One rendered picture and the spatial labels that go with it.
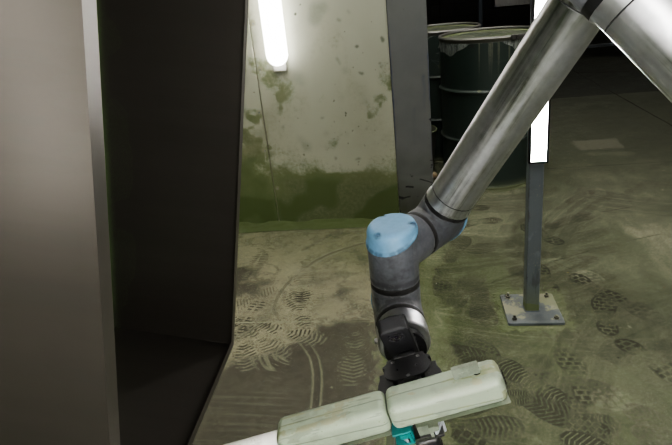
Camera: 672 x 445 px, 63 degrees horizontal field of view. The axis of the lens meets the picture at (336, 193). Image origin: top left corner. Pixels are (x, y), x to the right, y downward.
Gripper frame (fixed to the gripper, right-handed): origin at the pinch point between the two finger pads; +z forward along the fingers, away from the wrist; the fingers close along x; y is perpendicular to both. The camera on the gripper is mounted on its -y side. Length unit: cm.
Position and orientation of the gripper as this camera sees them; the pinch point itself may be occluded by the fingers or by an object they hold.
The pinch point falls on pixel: (418, 425)
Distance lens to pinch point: 80.0
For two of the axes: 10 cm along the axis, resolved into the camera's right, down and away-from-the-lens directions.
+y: 3.3, 8.8, 3.4
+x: -9.5, 3.1, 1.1
